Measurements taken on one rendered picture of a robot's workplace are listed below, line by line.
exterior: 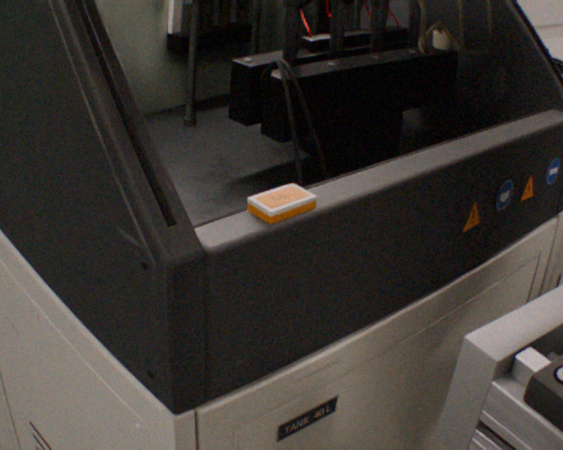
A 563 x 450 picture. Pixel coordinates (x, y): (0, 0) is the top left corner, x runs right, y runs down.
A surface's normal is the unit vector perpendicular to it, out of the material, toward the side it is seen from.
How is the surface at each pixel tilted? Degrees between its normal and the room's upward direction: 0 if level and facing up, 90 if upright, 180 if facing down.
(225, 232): 0
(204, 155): 0
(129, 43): 90
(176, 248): 43
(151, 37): 90
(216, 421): 90
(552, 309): 0
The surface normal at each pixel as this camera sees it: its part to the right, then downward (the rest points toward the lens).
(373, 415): 0.66, 0.40
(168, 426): -0.75, 0.28
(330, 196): 0.07, -0.87
